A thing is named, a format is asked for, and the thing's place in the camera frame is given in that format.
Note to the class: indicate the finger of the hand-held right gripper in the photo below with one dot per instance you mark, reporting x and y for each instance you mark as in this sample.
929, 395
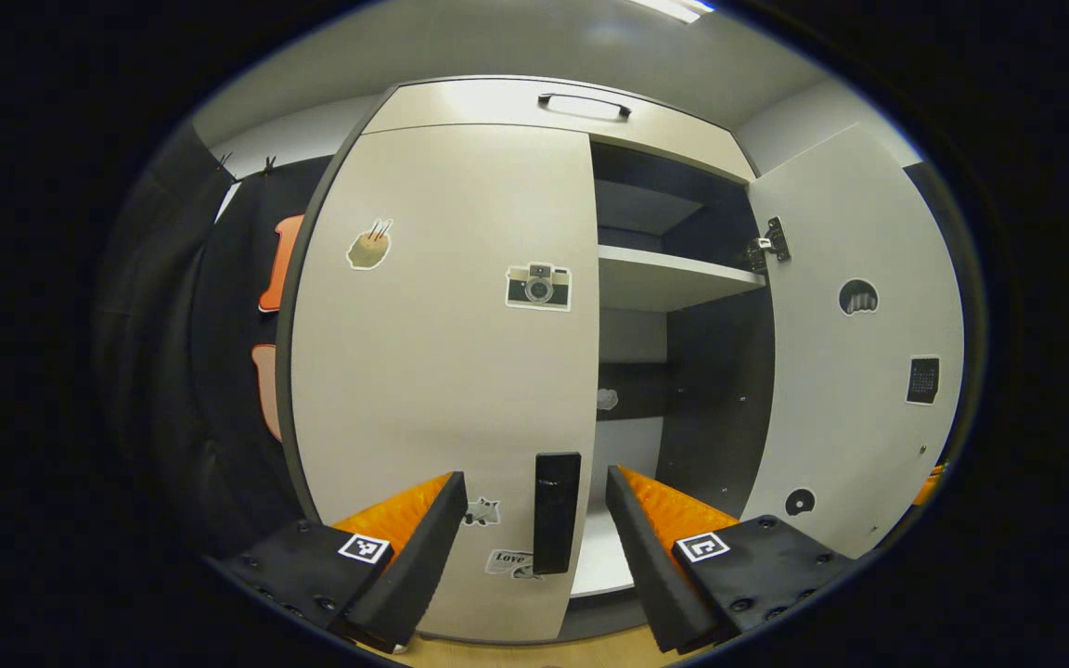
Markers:
930, 484

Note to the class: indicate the cabinet door with headphone sticker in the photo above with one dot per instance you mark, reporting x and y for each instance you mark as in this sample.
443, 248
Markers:
831, 417

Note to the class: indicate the beige double-door shoe cabinet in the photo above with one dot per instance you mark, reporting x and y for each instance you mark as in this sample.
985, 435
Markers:
711, 399

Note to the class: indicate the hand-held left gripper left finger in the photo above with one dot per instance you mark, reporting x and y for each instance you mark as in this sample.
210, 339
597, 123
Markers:
414, 566

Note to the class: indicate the beige cabinet drawer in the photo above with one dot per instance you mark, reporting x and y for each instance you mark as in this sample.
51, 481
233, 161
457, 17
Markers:
460, 107

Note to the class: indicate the metal door hinge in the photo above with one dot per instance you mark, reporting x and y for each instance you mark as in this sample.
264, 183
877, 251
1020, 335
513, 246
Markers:
776, 239

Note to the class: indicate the large ceiling light panel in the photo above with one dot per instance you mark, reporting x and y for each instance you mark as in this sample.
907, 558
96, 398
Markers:
674, 7

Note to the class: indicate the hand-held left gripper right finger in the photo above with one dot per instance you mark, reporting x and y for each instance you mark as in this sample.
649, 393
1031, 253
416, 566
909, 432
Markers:
646, 566

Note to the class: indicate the cabinet door with camera sticker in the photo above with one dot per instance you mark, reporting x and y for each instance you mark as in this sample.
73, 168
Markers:
442, 390

